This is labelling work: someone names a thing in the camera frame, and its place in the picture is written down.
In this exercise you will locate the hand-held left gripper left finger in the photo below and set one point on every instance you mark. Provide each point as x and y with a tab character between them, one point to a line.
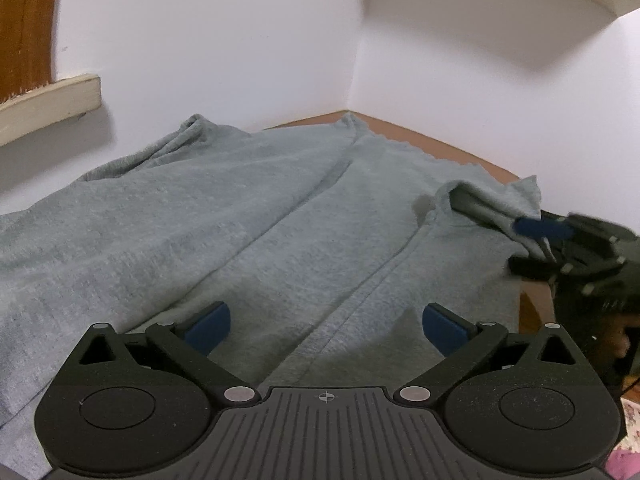
210	327

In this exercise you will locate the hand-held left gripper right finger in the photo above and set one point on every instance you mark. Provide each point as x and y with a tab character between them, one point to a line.
442	330

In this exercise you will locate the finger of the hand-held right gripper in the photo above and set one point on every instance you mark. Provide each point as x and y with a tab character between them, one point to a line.
545	228
535	266

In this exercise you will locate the grey sweatshirt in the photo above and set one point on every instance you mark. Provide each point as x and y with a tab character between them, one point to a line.
225	220

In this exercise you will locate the person's right hand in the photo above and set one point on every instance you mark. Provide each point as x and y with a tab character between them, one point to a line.
616	342

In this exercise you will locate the floral bedsheet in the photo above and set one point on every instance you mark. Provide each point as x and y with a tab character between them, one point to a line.
631	425

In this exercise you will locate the pink cloth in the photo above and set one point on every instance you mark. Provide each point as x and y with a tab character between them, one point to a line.
627	465

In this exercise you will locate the beige window sill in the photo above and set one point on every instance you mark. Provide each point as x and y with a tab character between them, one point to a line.
50	105

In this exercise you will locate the wooden window frame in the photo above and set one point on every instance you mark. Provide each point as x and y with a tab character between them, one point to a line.
27	25

